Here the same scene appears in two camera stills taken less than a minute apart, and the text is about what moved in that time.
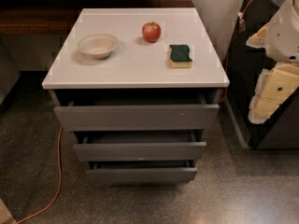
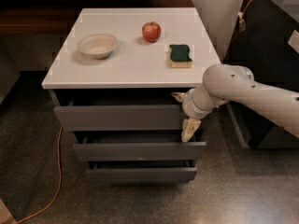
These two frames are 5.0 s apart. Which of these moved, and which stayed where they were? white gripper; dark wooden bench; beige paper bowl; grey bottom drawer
Moved: white gripper
Stayed: beige paper bowl; dark wooden bench; grey bottom drawer
